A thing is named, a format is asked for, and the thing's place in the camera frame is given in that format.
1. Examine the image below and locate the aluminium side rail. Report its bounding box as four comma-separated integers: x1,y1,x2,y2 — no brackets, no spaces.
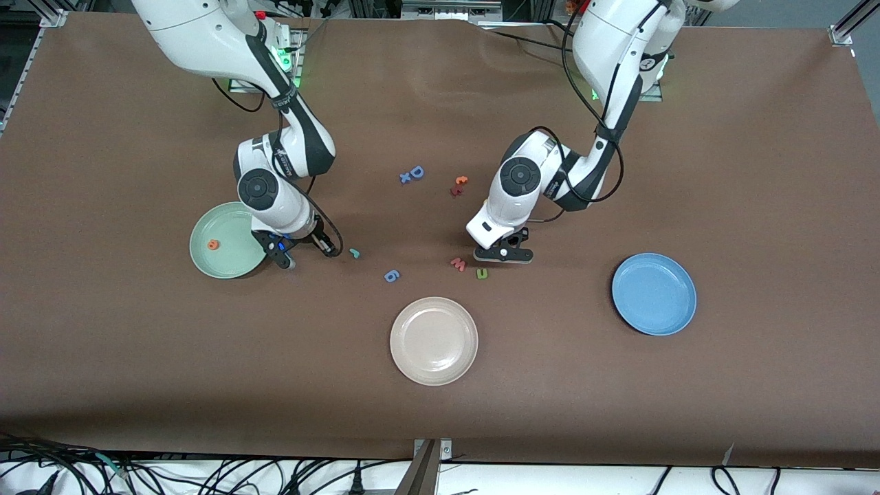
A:
0,27,36,135

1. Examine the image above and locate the blue round plate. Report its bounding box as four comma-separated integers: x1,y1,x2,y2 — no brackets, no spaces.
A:
611,252,698,337

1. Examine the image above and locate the teal tipped cable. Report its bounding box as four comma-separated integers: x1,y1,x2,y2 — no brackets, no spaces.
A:
93,450,131,480

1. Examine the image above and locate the aluminium frame corner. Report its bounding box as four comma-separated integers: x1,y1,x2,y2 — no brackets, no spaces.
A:
828,0,880,49
27,0,69,28

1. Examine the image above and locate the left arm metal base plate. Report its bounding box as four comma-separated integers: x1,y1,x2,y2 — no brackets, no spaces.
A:
638,55,664,102

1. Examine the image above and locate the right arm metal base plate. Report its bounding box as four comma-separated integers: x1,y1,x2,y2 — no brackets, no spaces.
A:
229,27,304,94

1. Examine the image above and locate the metal table clamp bracket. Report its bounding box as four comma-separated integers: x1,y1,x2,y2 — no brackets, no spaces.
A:
395,439,454,495

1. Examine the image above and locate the green round plate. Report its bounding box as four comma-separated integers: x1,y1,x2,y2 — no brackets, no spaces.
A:
189,201,269,280

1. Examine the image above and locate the long black table cable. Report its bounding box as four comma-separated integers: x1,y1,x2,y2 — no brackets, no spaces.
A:
479,25,578,56

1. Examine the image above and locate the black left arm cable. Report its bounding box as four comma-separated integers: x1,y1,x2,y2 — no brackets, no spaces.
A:
526,0,625,224

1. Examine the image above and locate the beige round plate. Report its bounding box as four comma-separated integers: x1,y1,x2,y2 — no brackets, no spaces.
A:
389,296,479,386

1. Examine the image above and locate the brown table cover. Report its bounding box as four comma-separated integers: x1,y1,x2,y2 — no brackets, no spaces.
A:
0,12,880,470

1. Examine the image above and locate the aluminium frame beam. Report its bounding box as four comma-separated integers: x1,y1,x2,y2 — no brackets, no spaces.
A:
401,0,506,21

